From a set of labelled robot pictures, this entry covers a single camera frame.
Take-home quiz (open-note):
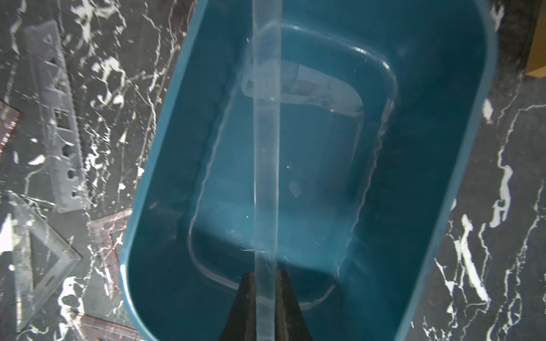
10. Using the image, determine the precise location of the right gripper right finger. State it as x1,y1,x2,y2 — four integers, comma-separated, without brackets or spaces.
275,269,312,341

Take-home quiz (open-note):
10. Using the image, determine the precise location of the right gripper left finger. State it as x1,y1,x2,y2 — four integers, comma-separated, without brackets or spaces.
219,271,256,341

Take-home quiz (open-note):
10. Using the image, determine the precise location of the pink large triangle ruler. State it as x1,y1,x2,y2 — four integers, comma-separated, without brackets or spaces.
70,209,142,340

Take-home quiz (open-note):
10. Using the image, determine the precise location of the teal plastic storage box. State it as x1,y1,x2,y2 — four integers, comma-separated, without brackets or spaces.
119,1,497,340

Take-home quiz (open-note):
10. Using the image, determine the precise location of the clear triangle set square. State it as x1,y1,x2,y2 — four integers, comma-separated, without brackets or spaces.
7,191,81,332

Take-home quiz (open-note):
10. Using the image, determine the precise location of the clear straight stencil ruler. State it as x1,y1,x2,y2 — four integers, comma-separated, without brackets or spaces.
24,20,90,213

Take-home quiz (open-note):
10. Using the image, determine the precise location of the clear plain straight ruler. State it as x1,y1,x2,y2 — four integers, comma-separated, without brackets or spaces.
252,1,282,340

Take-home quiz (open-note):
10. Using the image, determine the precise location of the pink straight stencil ruler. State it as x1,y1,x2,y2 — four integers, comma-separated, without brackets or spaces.
0,101,21,153

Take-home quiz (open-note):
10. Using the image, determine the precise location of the wooden desk shelf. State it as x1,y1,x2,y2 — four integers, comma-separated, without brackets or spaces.
526,1,546,78

